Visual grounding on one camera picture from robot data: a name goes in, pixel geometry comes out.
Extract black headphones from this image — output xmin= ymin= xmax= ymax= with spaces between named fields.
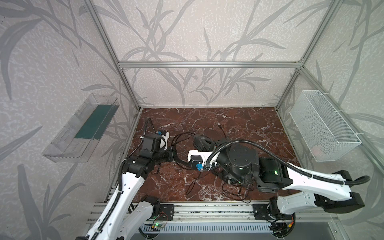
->
xmin=222 ymin=175 xmax=254 ymax=204
xmin=169 ymin=122 xmax=229 ymax=196

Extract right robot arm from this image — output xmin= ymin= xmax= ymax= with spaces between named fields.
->
xmin=203 ymin=140 xmax=371 ymax=215

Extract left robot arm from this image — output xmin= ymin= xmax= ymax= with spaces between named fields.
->
xmin=80 ymin=130 xmax=172 ymax=240

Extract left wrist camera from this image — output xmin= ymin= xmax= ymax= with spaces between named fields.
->
xmin=142 ymin=131 xmax=170 ymax=152

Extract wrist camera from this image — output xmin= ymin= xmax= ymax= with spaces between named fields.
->
xmin=188 ymin=150 xmax=219 ymax=172
xmin=142 ymin=131 xmax=170 ymax=152

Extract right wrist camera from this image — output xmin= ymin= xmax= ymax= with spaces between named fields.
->
xmin=188 ymin=150 xmax=219 ymax=172

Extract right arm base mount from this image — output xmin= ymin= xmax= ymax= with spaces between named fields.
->
xmin=252 ymin=203 xmax=292 ymax=223

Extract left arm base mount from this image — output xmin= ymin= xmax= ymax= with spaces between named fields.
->
xmin=150 ymin=204 xmax=175 ymax=221

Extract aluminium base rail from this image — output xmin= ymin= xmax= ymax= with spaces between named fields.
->
xmin=86 ymin=201 xmax=340 ymax=224

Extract clear plastic wall bin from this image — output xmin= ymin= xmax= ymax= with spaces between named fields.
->
xmin=42 ymin=94 xmax=120 ymax=163

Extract white wire mesh basket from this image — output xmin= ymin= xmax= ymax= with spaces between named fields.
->
xmin=290 ymin=90 xmax=362 ymax=162

